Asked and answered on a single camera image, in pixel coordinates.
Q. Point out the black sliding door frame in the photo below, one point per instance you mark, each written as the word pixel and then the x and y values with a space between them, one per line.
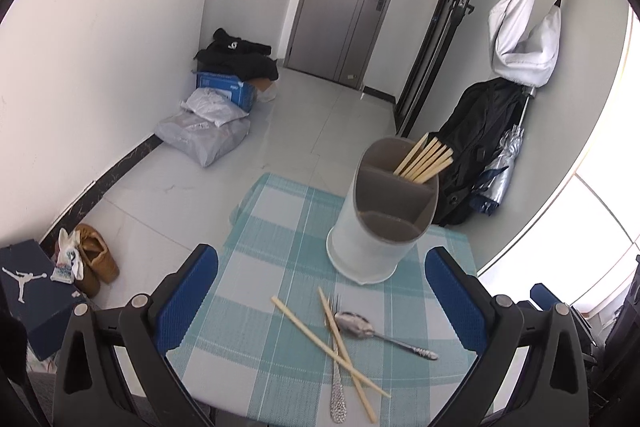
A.
pixel 447 17

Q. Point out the teal plaid table mat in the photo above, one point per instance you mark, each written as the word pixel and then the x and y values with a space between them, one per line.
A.
pixel 256 346

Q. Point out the silver fork patterned handle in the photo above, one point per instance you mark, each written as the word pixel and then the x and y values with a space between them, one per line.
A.
pixel 338 409

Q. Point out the long wooden chopstick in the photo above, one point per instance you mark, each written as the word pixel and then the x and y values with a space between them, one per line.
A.
pixel 330 351

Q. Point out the black clothing pile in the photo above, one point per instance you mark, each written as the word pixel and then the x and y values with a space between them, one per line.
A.
pixel 234 56

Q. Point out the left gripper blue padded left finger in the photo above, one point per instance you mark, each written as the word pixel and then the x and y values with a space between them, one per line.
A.
pixel 180 295

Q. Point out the navy Jordan shoe box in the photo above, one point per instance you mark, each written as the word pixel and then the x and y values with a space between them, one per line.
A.
pixel 43 306

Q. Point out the silver folded umbrella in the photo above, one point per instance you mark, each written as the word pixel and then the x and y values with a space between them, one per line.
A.
pixel 490 191

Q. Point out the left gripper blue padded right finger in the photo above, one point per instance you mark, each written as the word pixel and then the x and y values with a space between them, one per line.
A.
pixel 461 298

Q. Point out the black jacket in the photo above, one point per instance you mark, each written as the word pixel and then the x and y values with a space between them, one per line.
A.
pixel 484 112

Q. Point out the grey plastic parcel bag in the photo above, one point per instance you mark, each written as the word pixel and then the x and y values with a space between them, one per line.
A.
pixel 199 138

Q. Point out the white grey utensil holder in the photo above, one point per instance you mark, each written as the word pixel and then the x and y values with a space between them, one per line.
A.
pixel 383 215

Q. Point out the white plastic parcel bag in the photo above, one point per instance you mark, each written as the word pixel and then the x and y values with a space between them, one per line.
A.
pixel 216 108

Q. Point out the blue cardboard box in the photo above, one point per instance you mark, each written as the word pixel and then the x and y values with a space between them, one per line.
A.
pixel 239 92

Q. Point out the white sock bundle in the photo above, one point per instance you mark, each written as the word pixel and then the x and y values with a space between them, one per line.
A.
pixel 69 267

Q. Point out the wooden chopstick in holder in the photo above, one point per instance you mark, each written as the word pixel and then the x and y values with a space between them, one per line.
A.
pixel 428 157

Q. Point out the silver spoon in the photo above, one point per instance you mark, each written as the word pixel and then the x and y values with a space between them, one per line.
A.
pixel 358 326

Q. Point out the brown shoe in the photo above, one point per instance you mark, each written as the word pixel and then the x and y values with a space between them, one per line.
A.
pixel 100 265

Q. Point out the white hanging bag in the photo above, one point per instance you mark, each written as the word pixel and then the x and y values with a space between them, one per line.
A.
pixel 525 56

